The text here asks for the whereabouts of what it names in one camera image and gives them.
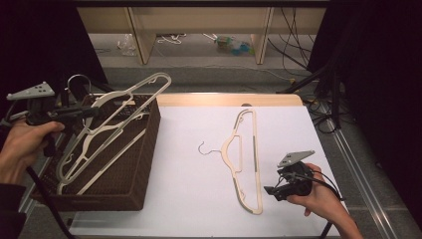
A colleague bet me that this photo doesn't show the person's right hand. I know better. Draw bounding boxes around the person's right hand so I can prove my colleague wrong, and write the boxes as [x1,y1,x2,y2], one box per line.
[286,162,346,220]

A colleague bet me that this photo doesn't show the light wooden desk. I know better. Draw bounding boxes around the light wooden desk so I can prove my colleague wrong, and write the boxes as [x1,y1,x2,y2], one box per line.
[76,6,327,66]

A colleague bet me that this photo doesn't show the left hand-held gripper cable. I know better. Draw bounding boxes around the left hand-held gripper cable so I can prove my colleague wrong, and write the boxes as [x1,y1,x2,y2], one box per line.
[25,165,78,239]

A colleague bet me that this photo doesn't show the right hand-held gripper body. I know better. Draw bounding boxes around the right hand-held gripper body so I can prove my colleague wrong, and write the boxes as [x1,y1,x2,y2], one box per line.
[276,149,317,201]

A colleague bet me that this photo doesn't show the black curtain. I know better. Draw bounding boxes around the black curtain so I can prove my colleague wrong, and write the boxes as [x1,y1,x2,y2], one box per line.
[307,0,422,222]
[0,0,108,133]

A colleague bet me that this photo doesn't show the white table mat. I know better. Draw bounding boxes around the white table mat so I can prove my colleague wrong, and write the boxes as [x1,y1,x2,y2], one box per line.
[68,105,347,238]

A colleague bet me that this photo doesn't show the beige plastic clothes hanger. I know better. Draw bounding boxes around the beige plastic clothes hanger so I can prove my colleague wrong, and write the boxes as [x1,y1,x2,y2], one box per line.
[198,108,264,216]
[55,72,173,187]
[56,111,150,196]

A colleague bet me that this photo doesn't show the white cord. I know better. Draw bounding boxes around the white cord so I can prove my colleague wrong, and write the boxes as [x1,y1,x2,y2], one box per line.
[156,33,187,46]

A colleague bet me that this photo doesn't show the colourful plastic bag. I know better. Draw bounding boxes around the colourful plastic bag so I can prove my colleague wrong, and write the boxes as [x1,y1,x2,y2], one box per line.
[214,34,256,57]

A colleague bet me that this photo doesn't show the brown woven basket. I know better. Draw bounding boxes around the brown woven basket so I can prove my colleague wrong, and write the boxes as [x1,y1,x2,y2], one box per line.
[31,94,162,212]

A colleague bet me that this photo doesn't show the black floor cables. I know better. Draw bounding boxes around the black floor cables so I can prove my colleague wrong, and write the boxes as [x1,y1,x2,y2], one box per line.
[302,95,336,134]

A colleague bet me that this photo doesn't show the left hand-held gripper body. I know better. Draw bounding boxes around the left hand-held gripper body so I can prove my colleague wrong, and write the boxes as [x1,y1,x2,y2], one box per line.
[5,81,69,127]

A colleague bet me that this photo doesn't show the right hand-held gripper cable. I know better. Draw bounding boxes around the right hand-held gripper cable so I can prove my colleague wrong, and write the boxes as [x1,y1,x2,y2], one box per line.
[297,171,346,239]

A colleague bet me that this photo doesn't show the person's left hand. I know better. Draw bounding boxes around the person's left hand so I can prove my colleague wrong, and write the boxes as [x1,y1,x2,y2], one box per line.
[0,119,66,185]

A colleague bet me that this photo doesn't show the black hanging cables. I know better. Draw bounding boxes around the black hanging cables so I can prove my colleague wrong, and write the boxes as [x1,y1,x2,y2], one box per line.
[268,7,317,72]

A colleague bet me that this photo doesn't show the clear plastic bag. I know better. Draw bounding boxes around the clear plastic bag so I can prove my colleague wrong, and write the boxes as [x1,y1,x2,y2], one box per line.
[116,33,137,57]

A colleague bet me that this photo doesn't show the aluminium rail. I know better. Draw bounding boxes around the aluminium rail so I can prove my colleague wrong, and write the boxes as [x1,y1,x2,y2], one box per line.
[326,119,400,239]
[18,132,65,239]

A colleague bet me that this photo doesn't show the hand-held gripper cable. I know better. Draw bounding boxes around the hand-held gripper cable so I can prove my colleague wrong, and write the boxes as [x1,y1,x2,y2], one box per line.
[25,165,78,239]
[297,171,346,239]

